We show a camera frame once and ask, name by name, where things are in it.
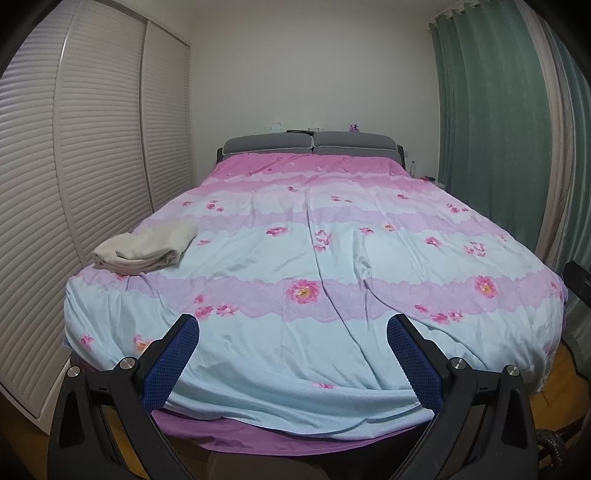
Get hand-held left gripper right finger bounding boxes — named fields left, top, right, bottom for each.
left=387, top=314, right=541, bottom=480

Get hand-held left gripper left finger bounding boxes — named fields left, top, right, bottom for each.
left=46, top=314, right=200, bottom=480

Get cream fleece pants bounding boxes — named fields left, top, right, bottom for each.
left=92, top=220, right=199, bottom=277

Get narrow green curtain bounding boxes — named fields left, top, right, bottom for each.
left=554, top=37, right=591, bottom=324

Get beige curtain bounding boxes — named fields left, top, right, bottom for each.
left=536, top=14, right=579, bottom=280

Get wide green curtain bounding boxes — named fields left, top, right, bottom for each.
left=429, top=0, right=563, bottom=254

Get bed with floral duvet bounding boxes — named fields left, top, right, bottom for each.
left=62, top=154, right=568, bottom=444

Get grey padded headboard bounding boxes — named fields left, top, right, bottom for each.
left=216, top=144, right=406, bottom=168

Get grey headboard cushion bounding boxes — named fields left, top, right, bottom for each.
left=223, top=133, right=315, bottom=157
left=313, top=131, right=399, bottom=157

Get black ribbed cable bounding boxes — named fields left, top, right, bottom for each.
left=537, top=428, right=570, bottom=463

